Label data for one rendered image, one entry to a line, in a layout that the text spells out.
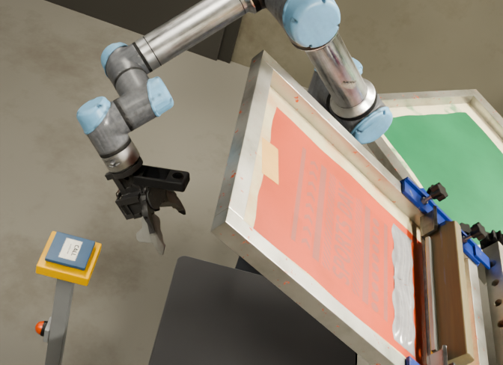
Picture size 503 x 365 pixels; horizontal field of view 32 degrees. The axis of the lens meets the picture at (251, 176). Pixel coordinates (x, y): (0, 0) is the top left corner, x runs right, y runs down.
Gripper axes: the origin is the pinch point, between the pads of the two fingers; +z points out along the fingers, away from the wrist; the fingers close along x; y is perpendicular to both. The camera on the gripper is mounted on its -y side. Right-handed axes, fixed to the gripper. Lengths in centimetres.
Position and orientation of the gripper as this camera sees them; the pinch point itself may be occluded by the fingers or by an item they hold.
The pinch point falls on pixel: (177, 234)
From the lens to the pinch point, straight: 194.6
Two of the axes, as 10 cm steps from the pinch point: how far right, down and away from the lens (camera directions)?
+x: -2.7, 5.6, -7.8
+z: 4.3, 8.0, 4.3
